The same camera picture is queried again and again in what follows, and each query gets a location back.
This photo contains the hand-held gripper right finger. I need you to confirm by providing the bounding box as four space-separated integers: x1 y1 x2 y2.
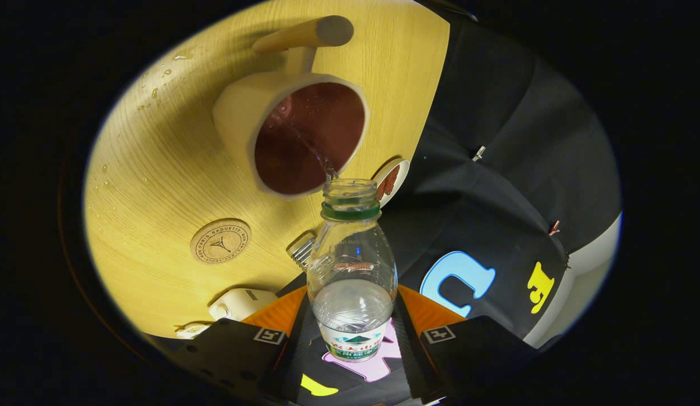
390 285 539 404

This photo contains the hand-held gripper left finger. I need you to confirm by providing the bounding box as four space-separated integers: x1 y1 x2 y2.
158 285 316 405

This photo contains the clear plastic juice bottle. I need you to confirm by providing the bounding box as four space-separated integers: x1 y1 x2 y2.
306 179 398 363

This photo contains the round cork coaster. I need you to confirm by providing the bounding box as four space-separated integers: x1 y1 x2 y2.
190 218 252 264

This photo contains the cream cup with red inside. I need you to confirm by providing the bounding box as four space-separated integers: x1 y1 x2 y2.
213 15 370 201

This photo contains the white toaster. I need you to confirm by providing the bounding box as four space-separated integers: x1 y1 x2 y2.
209 288 280 322

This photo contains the white round plate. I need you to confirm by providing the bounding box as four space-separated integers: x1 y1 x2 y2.
372 158 411 208

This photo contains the black backdrop cloth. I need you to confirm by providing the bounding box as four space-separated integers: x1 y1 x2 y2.
282 0 622 406

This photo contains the wooden table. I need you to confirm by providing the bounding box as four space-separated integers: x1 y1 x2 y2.
83 0 452 342

